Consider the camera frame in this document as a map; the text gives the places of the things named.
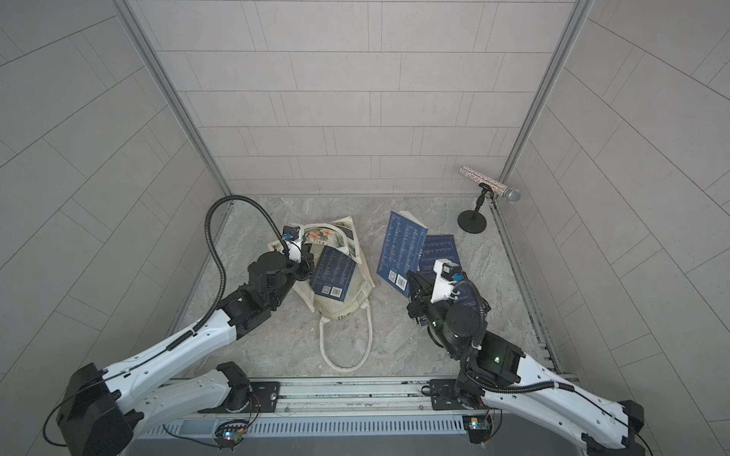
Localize left circuit board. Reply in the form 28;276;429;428
213;419;250;451

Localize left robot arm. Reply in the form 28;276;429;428
46;225;314;455

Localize circuit board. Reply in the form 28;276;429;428
213;419;250;451
463;414;494;445

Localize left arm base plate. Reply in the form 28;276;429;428
225;381;281;414

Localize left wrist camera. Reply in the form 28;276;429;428
282;225;302;263

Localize black microphone stand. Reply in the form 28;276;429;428
457;184;494;234

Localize aluminium mounting rail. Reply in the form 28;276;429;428
107;372;591;440

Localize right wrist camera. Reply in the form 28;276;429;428
431;258;464;303

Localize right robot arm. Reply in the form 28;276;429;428
407;262;651;455

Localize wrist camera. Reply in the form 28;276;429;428
431;258;464;303
282;225;302;263

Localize glitter microphone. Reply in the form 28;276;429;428
459;166;522;203

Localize right circuit board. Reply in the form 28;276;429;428
463;414;494;445

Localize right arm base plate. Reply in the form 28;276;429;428
422;379;487;410

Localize floral canvas tote bag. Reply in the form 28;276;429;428
267;216;375;374

